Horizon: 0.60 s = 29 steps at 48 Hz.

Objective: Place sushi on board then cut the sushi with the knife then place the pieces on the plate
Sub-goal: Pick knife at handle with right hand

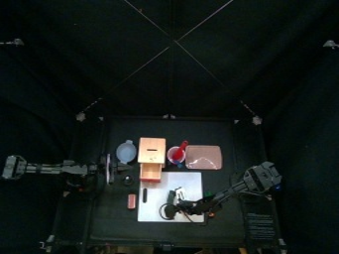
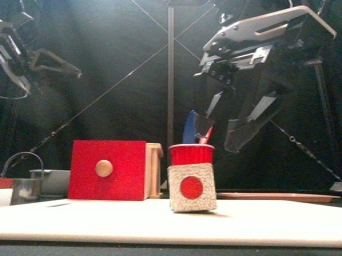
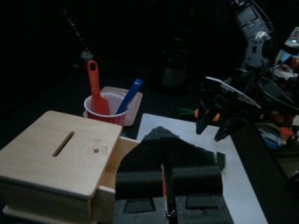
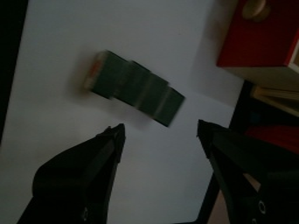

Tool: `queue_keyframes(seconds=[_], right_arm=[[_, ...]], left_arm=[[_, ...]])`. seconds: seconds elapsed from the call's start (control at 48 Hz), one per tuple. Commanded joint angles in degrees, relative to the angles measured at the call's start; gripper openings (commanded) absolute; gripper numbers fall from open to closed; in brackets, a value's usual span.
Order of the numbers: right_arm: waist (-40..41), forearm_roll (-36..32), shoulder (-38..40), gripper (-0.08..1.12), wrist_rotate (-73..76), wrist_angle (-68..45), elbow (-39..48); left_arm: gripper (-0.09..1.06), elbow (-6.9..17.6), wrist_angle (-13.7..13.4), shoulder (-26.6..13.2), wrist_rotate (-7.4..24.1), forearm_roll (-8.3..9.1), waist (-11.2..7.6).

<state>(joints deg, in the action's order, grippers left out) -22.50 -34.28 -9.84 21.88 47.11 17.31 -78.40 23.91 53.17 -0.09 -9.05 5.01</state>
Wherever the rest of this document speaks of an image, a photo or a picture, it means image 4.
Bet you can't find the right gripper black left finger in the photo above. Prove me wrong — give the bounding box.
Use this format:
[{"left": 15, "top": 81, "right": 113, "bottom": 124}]
[{"left": 14, "top": 122, "right": 126, "bottom": 224}]

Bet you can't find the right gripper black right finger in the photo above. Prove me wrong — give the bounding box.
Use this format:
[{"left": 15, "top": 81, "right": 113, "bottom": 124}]
[{"left": 196, "top": 118, "right": 299, "bottom": 224}]

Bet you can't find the white cutting board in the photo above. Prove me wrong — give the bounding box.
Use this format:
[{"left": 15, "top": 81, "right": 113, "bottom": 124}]
[{"left": 0, "top": 0, "right": 246, "bottom": 224}]

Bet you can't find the toy sushi roll, dark seaweed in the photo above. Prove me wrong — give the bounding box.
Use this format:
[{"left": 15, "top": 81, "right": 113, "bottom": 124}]
[{"left": 81, "top": 50, "right": 186, "bottom": 128}]

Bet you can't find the light wooden crate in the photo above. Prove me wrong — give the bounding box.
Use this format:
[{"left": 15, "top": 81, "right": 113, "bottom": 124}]
[{"left": 249, "top": 85, "right": 299, "bottom": 118}]

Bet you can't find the red wooden box with knob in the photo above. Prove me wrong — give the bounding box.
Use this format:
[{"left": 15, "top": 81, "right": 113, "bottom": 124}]
[{"left": 214, "top": 0, "right": 299, "bottom": 92}]

